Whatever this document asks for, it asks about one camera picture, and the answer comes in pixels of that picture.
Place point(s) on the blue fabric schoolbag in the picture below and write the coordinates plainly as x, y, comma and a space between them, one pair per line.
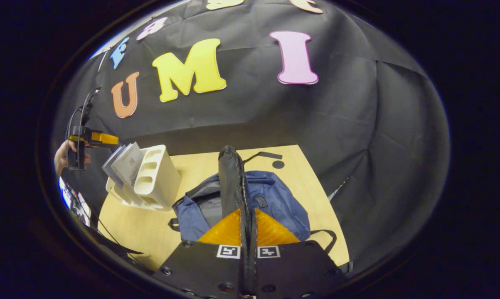
274, 199

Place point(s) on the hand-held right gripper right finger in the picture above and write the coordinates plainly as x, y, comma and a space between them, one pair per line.
291, 270

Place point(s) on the computer monitor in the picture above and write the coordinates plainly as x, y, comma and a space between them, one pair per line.
73, 201

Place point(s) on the white paperback book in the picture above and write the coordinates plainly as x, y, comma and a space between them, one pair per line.
110, 166
129, 164

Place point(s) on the white plastic bookshelf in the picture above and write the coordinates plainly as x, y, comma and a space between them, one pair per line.
158, 178

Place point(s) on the black table edge clip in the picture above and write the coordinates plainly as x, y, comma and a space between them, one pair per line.
346, 267

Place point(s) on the black round sticker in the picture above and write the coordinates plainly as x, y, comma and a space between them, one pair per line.
278, 164

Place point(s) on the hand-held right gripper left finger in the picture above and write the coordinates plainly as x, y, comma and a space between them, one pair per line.
208, 270

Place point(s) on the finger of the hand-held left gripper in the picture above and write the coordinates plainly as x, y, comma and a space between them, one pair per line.
104, 138

